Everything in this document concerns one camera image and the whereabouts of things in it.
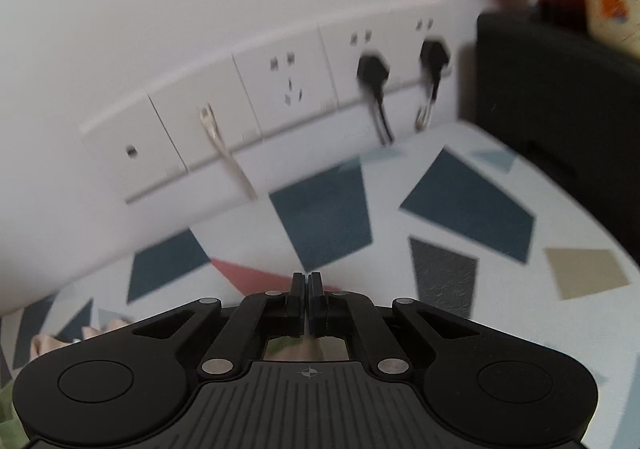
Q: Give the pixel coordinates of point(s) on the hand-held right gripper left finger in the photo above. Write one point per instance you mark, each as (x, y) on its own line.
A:
(299, 299)

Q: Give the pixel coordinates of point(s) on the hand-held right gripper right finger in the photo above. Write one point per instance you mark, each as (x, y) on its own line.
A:
(315, 299)

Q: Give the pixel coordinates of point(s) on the green and white patterned shirt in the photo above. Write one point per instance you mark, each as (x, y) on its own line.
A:
(47, 346)

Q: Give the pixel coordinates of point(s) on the geometric patterned table mat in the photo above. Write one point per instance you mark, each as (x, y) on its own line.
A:
(450, 209)

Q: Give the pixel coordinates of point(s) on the black power plug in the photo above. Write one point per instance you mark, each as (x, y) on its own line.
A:
(434, 51)
(372, 69)

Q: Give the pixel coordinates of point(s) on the black rectangular case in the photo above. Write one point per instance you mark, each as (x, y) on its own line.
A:
(550, 94)

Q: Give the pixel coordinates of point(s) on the yellow printed box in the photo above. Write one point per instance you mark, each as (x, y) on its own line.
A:
(610, 4)

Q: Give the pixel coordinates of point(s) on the white wall plate with hole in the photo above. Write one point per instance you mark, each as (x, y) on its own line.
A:
(150, 169)

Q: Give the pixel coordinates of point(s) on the white empty wall socket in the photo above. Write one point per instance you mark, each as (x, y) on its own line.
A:
(260, 94)

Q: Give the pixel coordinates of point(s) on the white network wall plate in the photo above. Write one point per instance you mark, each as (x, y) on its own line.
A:
(235, 99)

